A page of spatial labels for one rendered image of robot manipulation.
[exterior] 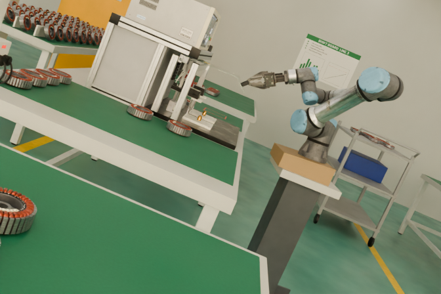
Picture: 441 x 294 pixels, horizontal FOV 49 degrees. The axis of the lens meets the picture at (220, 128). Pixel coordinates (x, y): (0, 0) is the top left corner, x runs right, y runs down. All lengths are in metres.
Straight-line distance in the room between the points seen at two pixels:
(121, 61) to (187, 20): 0.37
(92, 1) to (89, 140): 4.77
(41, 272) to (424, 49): 7.69
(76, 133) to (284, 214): 1.28
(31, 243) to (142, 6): 1.72
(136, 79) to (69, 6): 4.11
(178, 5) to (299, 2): 5.54
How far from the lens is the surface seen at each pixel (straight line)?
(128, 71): 2.30
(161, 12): 2.41
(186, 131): 2.09
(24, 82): 1.87
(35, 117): 1.61
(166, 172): 1.52
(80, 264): 0.85
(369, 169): 5.11
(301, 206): 2.50
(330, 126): 2.47
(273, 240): 2.54
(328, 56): 7.84
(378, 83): 2.15
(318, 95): 2.45
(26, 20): 3.60
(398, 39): 8.08
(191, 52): 2.23
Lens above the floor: 1.16
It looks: 9 degrees down
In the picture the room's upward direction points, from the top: 23 degrees clockwise
